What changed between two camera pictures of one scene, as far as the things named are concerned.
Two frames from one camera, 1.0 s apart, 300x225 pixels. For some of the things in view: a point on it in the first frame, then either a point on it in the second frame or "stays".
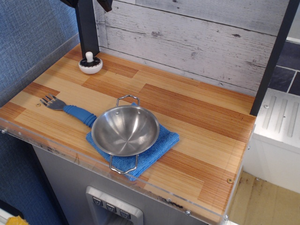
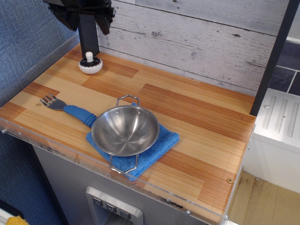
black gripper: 106,4 → 68,11
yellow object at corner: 16,221 stays
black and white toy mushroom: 90,65 stays
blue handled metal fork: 53,103 stays
